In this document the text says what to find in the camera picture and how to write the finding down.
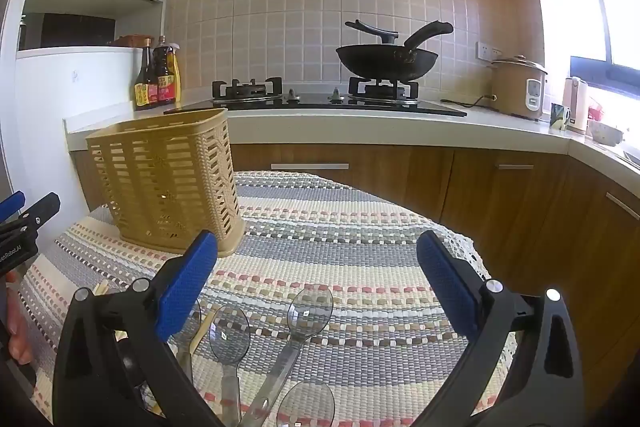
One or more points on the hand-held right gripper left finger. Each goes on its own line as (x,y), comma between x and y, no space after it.
(185,289)

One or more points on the black pan lid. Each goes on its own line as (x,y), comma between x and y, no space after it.
(372,31)

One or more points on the person's left hand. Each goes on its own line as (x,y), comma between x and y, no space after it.
(17,332)

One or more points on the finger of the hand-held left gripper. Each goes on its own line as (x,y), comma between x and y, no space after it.
(42,207)
(12,204)

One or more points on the black gas stove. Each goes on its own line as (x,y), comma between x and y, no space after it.
(320,103)

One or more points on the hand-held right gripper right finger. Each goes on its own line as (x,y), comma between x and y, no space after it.
(447,289)

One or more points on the yellow oil bottle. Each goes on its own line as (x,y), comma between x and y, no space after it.
(176,72)

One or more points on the beige plastic utensil basket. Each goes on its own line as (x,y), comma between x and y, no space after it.
(165,177)

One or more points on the white bowl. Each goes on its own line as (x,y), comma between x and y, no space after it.
(605,132)

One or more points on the patterned mug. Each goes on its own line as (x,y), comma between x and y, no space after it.
(560,117)

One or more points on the white wall outlet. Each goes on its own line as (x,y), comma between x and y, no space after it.
(489,50)

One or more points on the brown wooden box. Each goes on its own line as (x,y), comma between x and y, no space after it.
(134,40)

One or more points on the wooden base cabinet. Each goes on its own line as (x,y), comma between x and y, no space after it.
(500,197)

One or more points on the beige rice cooker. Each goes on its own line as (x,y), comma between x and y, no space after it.
(517,87)

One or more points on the white kettle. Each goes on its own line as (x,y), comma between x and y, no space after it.
(575,104)

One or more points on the black wok pan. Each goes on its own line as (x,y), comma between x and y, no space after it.
(385,59)

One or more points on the striped woven table mat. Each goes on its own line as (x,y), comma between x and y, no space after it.
(340,247)

